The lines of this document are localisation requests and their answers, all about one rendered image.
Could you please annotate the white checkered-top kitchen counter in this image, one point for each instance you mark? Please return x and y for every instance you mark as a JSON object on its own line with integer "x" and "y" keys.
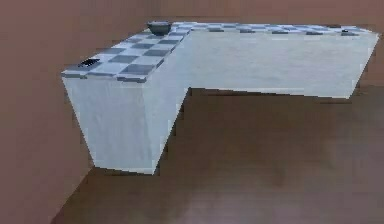
{"x": 253, "y": 63}

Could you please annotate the dark grey bowl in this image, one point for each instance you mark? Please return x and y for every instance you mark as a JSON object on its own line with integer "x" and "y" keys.
{"x": 159, "y": 27}

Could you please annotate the small black flat object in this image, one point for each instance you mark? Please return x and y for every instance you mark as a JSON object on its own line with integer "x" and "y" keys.
{"x": 88, "y": 62}

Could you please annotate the small dark grey object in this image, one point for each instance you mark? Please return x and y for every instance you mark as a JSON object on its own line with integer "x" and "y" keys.
{"x": 349, "y": 33}

